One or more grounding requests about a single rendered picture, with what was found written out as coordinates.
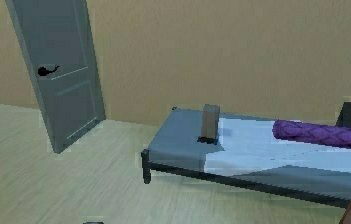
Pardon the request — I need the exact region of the grey-brown upright box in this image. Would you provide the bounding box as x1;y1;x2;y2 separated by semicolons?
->
197;103;221;145

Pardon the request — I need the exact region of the grey room door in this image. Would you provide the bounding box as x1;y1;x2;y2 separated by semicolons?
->
4;0;107;155

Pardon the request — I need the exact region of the purple quilted pillow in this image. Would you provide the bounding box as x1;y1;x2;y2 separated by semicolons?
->
271;119;351;151

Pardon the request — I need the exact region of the blue bed with black frame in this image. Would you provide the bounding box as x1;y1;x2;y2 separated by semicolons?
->
140;101;351;209

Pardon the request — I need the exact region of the black door handle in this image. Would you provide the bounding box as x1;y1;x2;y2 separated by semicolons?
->
37;65;61;77

